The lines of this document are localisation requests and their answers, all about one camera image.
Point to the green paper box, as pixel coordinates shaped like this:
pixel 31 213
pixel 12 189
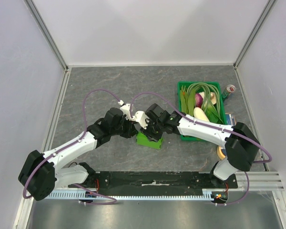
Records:
pixel 142 140

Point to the white radish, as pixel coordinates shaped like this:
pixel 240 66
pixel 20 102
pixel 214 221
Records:
pixel 199 114

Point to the light blue cable duct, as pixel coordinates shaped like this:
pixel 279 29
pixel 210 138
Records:
pixel 80 194

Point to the green red drink can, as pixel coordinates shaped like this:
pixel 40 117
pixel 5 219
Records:
pixel 229 89

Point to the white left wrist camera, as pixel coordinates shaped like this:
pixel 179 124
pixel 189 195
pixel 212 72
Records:
pixel 125 108

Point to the yellow masking tape roll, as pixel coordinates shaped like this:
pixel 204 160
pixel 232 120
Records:
pixel 221 152

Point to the blue small box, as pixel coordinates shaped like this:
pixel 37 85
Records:
pixel 230 119

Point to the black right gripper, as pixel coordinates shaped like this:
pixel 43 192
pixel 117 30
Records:
pixel 152 131

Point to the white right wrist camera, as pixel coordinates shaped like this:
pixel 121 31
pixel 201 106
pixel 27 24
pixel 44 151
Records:
pixel 141 118

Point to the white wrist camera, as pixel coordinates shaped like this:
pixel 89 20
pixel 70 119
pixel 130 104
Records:
pixel 141 118
pixel 125 108

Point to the green plastic crate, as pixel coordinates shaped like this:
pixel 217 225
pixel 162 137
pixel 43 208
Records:
pixel 181 95

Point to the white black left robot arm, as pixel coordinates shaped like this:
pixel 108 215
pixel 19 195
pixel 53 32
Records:
pixel 40 174

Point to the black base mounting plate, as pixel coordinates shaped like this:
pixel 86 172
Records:
pixel 153 183

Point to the green long beans bundle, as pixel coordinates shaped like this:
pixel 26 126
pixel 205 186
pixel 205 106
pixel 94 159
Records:
pixel 209 95

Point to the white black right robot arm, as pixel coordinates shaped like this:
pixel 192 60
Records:
pixel 238 141

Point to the purple onion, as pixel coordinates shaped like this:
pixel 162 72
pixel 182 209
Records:
pixel 198 100

